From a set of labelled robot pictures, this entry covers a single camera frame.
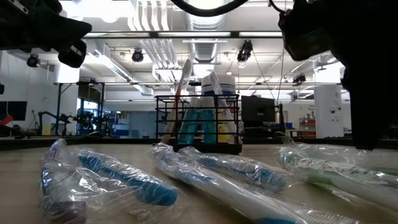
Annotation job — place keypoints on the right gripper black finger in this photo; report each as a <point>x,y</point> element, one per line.
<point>368,118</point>

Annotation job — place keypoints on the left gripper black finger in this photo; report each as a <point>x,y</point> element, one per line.
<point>62,39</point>
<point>62,23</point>

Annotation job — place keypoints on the blue toothbrush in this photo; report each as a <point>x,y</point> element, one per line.
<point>155,193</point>
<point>267,179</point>
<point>224,191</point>

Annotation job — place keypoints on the purple toothbrush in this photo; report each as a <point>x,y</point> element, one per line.
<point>70,213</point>

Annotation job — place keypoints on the small black robot arm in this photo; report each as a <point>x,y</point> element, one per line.
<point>63,118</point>

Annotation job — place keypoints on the black ceiling spotlight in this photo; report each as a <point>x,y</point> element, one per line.
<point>245,51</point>
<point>299,79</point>
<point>33,61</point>
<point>137,56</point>

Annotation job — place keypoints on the red shelf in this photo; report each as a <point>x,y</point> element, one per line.
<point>308,124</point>

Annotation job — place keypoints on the blue storage shelf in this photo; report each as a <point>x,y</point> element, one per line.
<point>118,130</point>

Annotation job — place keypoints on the black overhead crossbar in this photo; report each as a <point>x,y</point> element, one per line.
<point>235,34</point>

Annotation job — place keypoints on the white-lidded wipes canister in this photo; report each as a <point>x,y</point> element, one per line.
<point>228,84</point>

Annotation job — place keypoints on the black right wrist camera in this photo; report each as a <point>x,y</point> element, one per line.
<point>304,34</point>

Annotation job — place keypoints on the black metal stand frame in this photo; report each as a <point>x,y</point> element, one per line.
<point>58,109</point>

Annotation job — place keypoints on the black aluminium table frame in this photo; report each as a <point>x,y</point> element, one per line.
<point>31,143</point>

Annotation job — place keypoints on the silver ventilation duct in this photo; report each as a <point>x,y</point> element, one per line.
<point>205,49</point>

